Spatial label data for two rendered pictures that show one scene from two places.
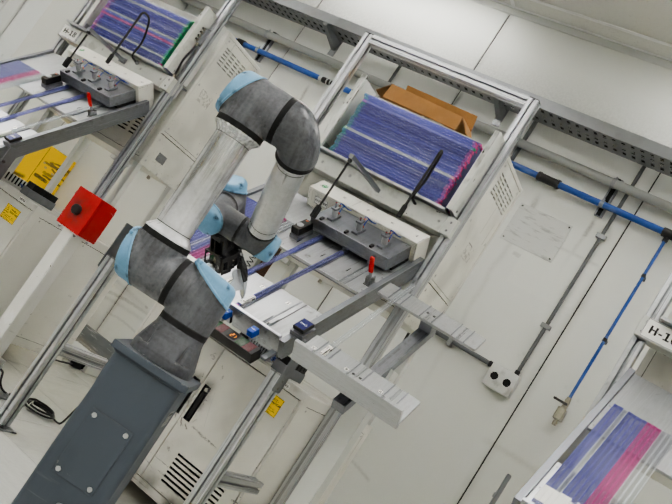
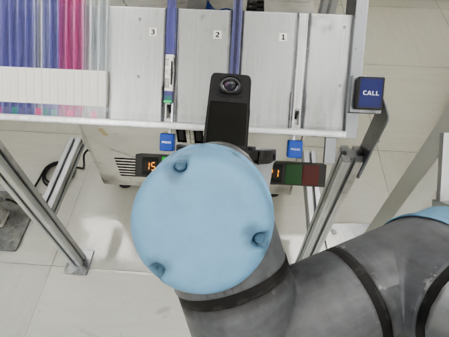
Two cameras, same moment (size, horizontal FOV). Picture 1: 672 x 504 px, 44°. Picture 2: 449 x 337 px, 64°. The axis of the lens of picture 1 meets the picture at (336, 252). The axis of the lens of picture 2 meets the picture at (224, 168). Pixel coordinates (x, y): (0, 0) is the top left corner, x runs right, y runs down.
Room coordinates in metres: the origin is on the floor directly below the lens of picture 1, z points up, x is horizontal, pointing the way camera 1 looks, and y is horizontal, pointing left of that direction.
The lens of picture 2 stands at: (2.08, 0.35, 1.17)
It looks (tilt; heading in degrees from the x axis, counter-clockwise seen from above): 53 degrees down; 335
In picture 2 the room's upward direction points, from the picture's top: straight up
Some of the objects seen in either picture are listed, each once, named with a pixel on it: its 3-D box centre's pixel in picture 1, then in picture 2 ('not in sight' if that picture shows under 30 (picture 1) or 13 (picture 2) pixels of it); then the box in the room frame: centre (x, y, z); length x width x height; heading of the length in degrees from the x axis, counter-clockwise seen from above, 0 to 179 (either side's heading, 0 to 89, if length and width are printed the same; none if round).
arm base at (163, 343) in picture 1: (172, 342); not in sight; (1.82, 0.19, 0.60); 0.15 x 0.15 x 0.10
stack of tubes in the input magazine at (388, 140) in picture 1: (406, 152); not in sight; (2.95, -0.02, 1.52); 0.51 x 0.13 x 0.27; 61
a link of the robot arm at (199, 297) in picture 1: (200, 295); not in sight; (1.82, 0.20, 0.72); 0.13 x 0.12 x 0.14; 88
